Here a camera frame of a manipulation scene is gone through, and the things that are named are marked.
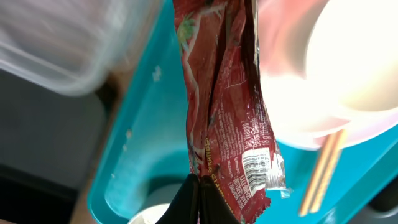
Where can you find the teal plastic tray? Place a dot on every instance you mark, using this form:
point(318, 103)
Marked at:
point(147, 148)

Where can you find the clear plastic waste bin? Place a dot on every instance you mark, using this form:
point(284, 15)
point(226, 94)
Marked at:
point(70, 46)

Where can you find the black tray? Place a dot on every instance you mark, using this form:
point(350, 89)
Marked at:
point(47, 145)

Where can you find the small pink plate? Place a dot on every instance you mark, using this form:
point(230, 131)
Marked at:
point(284, 30)

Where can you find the wooden chopstick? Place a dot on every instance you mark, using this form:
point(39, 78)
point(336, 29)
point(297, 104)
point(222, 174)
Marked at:
point(317, 174)
point(332, 160)

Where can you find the red snack wrapper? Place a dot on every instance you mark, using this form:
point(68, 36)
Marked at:
point(228, 131)

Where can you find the large pink plate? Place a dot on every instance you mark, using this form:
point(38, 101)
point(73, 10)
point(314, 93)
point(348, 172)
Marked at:
point(301, 117)

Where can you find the cream cup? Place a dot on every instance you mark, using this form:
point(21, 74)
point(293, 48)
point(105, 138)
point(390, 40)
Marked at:
point(352, 55)

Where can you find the white bowl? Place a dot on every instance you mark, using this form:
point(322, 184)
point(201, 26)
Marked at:
point(156, 207)

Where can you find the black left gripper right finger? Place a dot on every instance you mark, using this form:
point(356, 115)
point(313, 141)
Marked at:
point(213, 208)

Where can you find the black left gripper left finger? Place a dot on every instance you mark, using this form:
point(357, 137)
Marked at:
point(184, 207)

